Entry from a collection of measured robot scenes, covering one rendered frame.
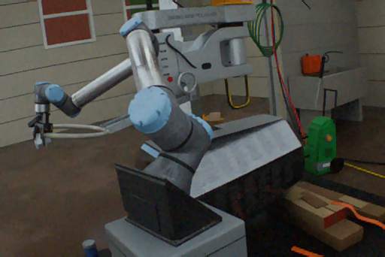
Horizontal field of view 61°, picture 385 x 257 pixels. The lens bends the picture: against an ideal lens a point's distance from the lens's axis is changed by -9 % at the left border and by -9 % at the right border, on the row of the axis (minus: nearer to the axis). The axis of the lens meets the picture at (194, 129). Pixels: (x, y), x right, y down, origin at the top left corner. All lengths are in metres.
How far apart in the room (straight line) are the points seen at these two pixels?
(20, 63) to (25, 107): 0.97
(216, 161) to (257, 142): 0.36
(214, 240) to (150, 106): 0.50
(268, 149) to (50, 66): 6.50
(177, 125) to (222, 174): 1.10
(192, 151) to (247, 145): 1.19
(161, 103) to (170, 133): 0.11
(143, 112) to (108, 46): 7.61
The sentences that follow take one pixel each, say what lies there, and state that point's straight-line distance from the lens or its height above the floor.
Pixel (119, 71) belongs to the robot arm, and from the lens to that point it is 1.81.
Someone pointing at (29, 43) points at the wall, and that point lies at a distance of 8.23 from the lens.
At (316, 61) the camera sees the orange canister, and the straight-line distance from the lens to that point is 5.57.
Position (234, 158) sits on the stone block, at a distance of 2.33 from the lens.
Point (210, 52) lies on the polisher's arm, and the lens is 2.56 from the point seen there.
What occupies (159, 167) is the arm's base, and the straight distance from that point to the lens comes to 1.25.
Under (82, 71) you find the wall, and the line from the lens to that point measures 8.49.
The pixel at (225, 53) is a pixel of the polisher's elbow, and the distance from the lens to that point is 2.74.
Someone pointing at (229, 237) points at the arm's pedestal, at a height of 0.82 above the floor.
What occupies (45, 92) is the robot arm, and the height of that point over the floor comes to 1.36.
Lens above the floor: 1.49
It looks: 14 degrees down
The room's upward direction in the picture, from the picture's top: 8 degrees counter-clockwise
